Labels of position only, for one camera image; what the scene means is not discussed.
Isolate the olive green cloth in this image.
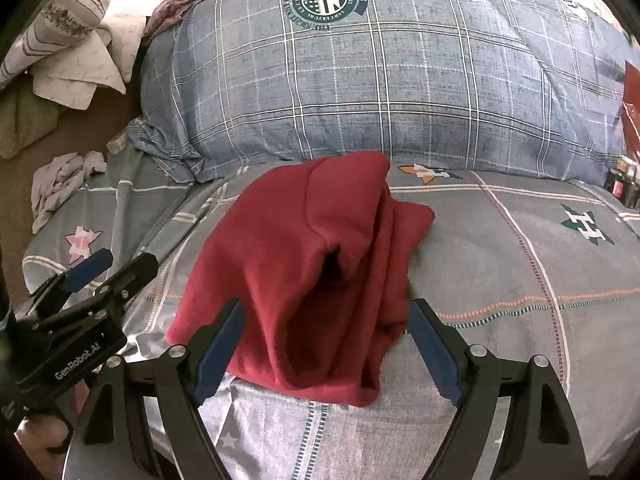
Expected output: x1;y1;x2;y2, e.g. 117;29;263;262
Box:
0;77;64;160

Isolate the red printed bag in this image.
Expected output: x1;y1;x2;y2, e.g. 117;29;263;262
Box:
619;60;640;157

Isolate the dark glass bottle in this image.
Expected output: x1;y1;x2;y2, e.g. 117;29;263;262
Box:
606;156;640;209

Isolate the red fleece garment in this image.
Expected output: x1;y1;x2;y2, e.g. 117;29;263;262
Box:
166;151;436;408

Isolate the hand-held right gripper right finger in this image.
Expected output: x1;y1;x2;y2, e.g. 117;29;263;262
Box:
409;298;591;480

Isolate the grey crumpled cloth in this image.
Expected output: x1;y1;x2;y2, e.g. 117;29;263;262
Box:
31;151;107;234

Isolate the blue plaid pillow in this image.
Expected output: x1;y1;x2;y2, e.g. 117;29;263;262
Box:
125;0;640;186

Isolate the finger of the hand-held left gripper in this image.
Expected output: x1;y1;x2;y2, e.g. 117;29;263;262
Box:
37;252;160;331
20;248;115;319

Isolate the dark red patterned cloth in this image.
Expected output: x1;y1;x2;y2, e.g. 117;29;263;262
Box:
142;0;251;46

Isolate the grey patterned bed sheet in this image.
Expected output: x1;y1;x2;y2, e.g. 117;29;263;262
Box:
22;135;640;480

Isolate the striped white cloth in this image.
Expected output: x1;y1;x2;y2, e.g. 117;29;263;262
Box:
0;0;112;91

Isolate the person's left hand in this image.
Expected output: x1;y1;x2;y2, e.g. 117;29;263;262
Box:
15;412;77;467

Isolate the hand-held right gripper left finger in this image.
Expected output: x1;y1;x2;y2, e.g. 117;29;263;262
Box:
82;298;246;480

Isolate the white patterned cloth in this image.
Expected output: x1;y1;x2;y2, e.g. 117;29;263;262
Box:
32;12;147;110

